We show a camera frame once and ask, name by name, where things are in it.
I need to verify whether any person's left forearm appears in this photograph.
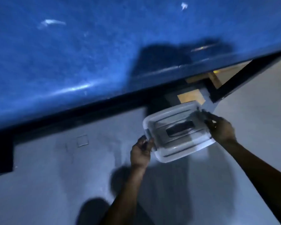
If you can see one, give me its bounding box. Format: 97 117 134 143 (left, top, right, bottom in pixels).
102 165 148 225

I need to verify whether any person's right forearm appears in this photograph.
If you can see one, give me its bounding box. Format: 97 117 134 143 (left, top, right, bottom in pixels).
216 140 281 225

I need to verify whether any person's right hand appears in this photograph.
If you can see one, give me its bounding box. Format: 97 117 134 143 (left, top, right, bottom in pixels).
201 110 237 145

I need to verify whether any white plastic storage box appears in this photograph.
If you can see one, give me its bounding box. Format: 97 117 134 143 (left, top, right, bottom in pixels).
143 102 216 164

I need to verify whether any blue padded bench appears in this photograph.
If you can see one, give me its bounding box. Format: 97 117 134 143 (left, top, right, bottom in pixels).
0 0 281 176

